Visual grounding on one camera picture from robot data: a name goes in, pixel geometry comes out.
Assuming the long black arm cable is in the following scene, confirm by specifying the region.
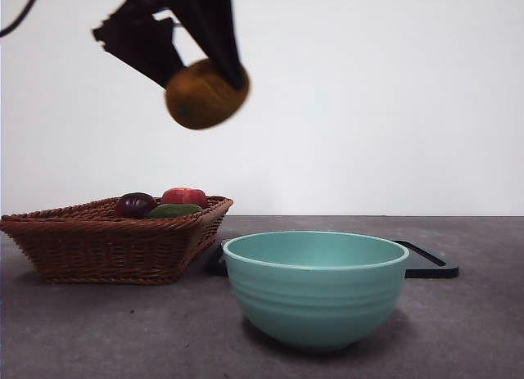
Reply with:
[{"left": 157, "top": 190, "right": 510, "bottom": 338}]
[{"left": 0, "top": 0, "right": 43, "bottom": 38}]

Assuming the brown kiwi fruit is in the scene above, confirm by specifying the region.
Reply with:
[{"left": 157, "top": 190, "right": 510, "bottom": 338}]
[{"left": 164, "top": 58, "right": 251, "bottom": 131}]

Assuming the red peach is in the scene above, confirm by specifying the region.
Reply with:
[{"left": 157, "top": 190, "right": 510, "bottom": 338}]
[{"left": 160, "top": 187, "right": 209, "bottom": 210}]

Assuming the brown wicker basket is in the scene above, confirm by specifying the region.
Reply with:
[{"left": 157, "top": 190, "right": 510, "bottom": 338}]
[{"left": 0, "top": 195, "right": 234, "bottom": 286}]

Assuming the dark purple round fruit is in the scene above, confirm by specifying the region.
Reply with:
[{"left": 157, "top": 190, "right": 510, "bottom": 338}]
[{"left": 114, "top": 192, "right": 158, "bottom": 219}]

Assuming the teal ceramic bowl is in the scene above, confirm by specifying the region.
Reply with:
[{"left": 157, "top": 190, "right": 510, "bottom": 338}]
[{"left": 222, "top": 230, "right": 410, "bottom": 353}]

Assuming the dark teal rectangular tray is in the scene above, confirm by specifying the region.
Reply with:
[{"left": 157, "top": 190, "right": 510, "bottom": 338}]
[{"left": 208, "top": 238, "right": 460, "bottom": 279}]

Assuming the green avocado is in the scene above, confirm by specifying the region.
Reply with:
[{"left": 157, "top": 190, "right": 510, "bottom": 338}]
[{"left": 143, "top": 202, "right": 204, "bottom": 220}]

